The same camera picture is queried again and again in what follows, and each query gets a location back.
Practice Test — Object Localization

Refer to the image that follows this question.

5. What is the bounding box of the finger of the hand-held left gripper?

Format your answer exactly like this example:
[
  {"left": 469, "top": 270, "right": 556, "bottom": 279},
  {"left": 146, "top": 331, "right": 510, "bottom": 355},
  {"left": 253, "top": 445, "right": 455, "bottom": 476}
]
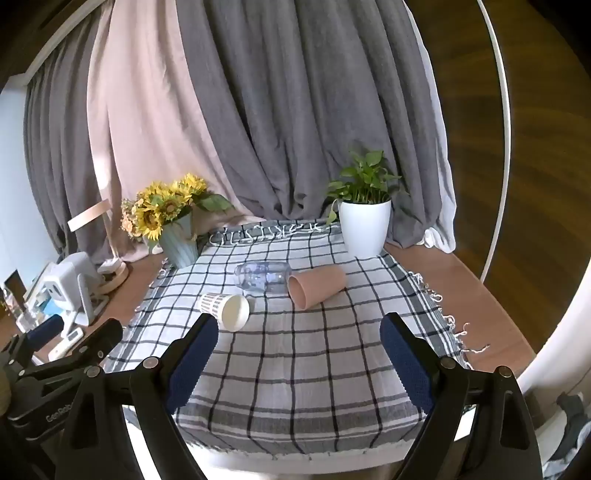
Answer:
[
  {"left": 2, "top": 315, "right": 64, "bottom": 366},
  {"left": 18, "top": 319, "right": 124, "bottom": 393}
]

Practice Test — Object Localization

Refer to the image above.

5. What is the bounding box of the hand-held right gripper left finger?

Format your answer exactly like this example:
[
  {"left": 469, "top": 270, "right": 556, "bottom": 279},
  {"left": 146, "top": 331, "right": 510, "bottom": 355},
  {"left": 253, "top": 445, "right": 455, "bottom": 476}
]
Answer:
[{"left": 60, "top": 313, "right": 220, "bottom": 480}]

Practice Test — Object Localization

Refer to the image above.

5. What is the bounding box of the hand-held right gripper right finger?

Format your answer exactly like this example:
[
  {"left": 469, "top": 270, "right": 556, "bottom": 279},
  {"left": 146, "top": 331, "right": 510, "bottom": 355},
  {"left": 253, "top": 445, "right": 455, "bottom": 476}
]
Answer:
[{"left": 379, "top": 312, "right": 544, "bottom": 480}]

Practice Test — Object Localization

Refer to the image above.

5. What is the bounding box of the white patterned paper cup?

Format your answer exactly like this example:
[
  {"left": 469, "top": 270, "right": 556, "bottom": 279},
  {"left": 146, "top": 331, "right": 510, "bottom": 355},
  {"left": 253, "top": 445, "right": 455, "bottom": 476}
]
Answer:
[{"left": 196, "top": 292, "right": 251, "bottom": 332}]

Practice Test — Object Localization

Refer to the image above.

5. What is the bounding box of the clear plastic cup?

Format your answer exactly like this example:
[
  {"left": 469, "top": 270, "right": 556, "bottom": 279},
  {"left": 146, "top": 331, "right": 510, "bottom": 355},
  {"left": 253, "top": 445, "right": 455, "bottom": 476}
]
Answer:
[{"left": 234, "top": 261, "right": 293, "bottom": 296}]

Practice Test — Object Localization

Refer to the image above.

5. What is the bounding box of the pink cup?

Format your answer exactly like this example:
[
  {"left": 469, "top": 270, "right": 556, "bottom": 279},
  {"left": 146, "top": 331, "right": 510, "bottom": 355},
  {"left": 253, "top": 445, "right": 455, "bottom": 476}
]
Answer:
[{"left": 287, "top": 267, "right": 347, "bottom": 310}]

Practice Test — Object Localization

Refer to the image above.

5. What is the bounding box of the white remote control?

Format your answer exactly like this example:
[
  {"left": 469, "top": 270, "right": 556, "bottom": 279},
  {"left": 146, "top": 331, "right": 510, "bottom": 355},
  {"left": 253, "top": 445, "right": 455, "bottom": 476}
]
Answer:
[{"left": 48, "top": 327, "right": 85, "bottom": 359}]

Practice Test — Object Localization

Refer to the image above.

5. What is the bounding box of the white device stand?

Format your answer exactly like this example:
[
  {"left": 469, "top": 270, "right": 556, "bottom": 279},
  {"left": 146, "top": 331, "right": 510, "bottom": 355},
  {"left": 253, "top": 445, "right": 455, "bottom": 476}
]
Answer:
[{"left": 73, "top": 272, "right": 110, "bottom": 326}]

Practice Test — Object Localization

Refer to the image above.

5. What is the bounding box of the white cube charger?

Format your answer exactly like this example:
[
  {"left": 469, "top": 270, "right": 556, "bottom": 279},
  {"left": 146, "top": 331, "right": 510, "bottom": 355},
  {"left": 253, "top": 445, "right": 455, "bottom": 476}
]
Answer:
[{"left": 45, "top": 251, "right": 100, "bottom": 306}]

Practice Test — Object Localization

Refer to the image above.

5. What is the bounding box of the white desk lamp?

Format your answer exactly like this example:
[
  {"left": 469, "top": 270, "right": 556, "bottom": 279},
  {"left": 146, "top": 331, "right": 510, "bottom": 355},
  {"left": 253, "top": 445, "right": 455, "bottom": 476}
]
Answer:
[{"left": 68, "top": 198, "right": 130, "bottom": 293}]

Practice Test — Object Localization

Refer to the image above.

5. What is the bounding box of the checked fringed tablecloth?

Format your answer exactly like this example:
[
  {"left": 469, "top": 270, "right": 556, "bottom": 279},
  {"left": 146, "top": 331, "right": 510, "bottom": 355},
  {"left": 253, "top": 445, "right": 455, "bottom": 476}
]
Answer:
[{"left": 102, "top": 222, "right": 490, "bottom": 462}]

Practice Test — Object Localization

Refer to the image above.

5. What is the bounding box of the ribbed blue-green vase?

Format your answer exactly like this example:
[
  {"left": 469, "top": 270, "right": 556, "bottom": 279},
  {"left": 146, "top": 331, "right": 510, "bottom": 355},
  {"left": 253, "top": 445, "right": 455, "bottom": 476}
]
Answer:
[{"left": 157, "top": 213, "right": 200, "bottom": 269}]

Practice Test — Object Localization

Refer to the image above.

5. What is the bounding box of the white plant pot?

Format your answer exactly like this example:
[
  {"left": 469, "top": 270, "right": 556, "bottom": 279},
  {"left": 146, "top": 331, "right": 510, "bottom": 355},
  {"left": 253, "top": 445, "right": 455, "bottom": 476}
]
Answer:
[{"left": 338, "top": 198, "right": 392, "bottom": 260}]

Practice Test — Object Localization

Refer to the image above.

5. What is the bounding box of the sunflower bouquet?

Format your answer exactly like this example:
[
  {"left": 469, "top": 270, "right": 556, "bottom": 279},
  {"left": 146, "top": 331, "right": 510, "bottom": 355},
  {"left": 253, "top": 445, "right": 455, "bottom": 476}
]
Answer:
[{"left": 121, "top": 173, "right": 236, "bottom": 253}]

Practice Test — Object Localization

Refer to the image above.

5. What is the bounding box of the dark grey cloth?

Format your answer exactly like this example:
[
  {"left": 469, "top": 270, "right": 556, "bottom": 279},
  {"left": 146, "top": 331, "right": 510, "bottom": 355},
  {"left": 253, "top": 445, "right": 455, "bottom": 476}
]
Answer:
[{"left": 555, "top": 391, "right": 591, "bottom": 464}]

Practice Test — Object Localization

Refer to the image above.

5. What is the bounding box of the green leafy plant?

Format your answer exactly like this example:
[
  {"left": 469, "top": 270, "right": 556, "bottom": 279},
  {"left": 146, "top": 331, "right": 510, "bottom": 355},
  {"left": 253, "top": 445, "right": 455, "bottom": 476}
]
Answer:
[{"left": 325, "top": 148, "right": 403, "bottom": 227}]

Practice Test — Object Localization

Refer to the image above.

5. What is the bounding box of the pink curtain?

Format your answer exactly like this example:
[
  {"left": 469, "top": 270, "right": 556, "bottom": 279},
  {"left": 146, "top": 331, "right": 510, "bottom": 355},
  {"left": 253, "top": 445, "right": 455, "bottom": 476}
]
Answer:
[{"left": 87, "top": 0, "right": 259, "bottom": 265}]

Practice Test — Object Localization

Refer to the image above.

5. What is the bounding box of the grey curtain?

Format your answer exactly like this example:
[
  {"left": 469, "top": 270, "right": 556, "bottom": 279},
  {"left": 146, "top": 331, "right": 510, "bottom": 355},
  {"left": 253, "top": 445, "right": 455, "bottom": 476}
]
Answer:
[{"left": 23, "top": 0, "right": 451, "bottom": 264}]

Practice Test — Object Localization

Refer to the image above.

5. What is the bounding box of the white round hoop frame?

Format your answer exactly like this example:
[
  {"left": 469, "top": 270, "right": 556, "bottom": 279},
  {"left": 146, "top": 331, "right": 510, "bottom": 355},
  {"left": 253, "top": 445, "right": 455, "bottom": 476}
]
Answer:
[{"left": 475, "top": 0, "right": 514, "bottom": 285}]

